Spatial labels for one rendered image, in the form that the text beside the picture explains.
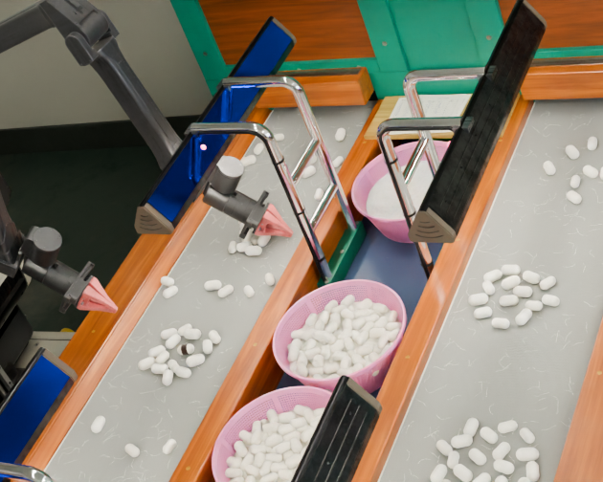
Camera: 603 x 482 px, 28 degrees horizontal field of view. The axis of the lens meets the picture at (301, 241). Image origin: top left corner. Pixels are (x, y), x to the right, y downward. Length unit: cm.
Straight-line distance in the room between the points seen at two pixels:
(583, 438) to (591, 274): 40
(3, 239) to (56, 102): 231
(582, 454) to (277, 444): 56
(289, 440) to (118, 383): 44
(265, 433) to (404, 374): 28
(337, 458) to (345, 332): 70
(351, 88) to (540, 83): 45
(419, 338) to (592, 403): 37
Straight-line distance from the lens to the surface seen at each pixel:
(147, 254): 270
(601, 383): 207
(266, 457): 218
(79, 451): 239
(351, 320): 236
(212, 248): 267
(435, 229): 196
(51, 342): 345
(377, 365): 223
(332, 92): 284
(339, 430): 168
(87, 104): 461
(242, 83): 243
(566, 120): 268
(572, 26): 263
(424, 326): 225
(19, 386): 199
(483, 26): 267
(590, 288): 227
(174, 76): 433
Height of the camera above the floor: 230
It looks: 37 degrees down
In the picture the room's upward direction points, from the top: 23 degrees counter-clockwise
